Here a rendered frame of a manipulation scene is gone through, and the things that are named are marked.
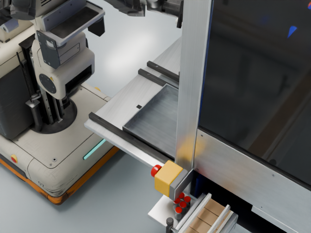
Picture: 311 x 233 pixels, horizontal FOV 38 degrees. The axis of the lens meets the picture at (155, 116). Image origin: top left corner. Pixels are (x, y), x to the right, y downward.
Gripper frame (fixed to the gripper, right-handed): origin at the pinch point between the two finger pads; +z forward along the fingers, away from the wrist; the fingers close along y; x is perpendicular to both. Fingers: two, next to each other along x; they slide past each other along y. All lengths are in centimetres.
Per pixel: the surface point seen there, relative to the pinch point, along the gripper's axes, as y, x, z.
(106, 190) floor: -127, 20, -35
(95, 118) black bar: -41, -16, -30
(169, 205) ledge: -44, -41, 4
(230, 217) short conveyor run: -37, -43, 22
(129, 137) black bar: -40.4, -20.7, -16.0
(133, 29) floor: -110, 155, -64
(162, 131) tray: -40.4, -13.6, -6.2
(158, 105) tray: -39.1, -1.9, -10.8
